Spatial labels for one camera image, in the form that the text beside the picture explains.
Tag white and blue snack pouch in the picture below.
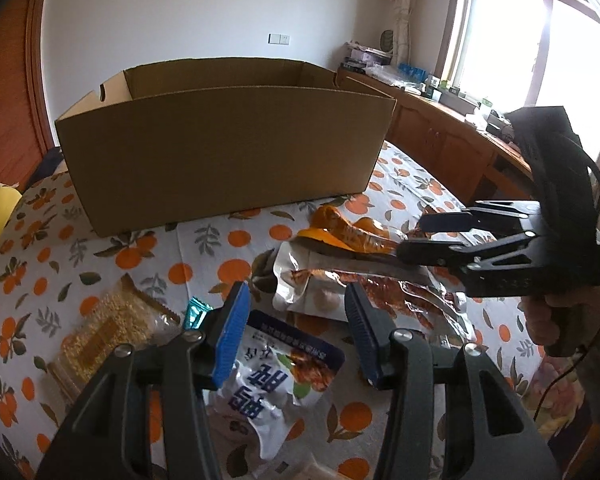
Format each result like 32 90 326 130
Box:
202 309 346 461

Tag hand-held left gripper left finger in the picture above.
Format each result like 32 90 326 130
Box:
35 280 253 480

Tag orange fruit print bedsheet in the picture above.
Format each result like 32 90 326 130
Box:
0 140 600 480

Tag silver snack pouch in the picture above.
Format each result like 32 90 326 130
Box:
271 241 431 321

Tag white nougat packet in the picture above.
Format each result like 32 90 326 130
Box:
272 460 338 480

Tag person's floral clothing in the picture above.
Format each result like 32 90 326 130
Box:
530 355 598 441

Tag teal candy wrapper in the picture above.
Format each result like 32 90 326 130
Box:
182 296 216 331

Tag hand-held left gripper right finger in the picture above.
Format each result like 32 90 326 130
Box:
344 282 556 480

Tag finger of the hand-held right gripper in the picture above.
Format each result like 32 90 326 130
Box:
416 200 543 236
396 230 538 273

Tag clear red snack packet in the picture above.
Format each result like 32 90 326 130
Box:
352 280 476 346

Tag window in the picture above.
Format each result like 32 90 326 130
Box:
440 0 600 161

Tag wooden cabinet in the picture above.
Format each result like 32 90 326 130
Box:
336 67 536 201

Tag large cardboard box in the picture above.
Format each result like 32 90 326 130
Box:
54 56 398 237

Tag person's right hand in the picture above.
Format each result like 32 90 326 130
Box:
519 294 563 350

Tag orange snack packet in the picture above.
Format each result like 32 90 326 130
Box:
297 204 416 257

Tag patterned curtain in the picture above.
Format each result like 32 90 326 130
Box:
390 0 473 68

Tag stack of boxes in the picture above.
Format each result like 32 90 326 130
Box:
339 40 395 75

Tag wooden headboard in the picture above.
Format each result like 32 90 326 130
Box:
0 0 66 196

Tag row of blue bottles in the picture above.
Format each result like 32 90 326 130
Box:
397 61 431 83

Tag black cable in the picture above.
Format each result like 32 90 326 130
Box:
534 280 600 422

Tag clear grain crisp packet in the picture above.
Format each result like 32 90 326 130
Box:
47 274 181 401

